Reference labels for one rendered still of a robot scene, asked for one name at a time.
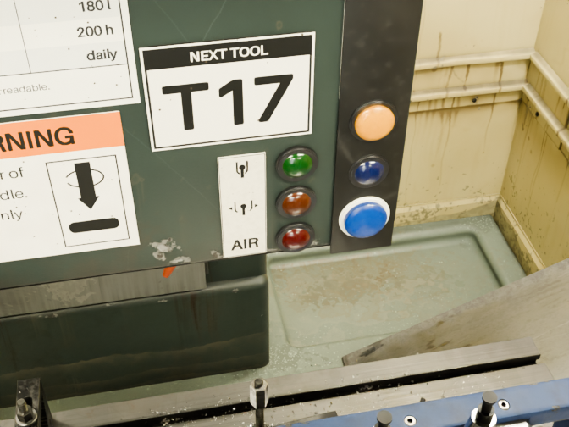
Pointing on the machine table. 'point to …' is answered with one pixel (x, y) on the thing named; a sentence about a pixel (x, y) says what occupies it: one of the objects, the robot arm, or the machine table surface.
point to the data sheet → (65, 56)
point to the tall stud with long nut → (259, 399)
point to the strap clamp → (34, 394)
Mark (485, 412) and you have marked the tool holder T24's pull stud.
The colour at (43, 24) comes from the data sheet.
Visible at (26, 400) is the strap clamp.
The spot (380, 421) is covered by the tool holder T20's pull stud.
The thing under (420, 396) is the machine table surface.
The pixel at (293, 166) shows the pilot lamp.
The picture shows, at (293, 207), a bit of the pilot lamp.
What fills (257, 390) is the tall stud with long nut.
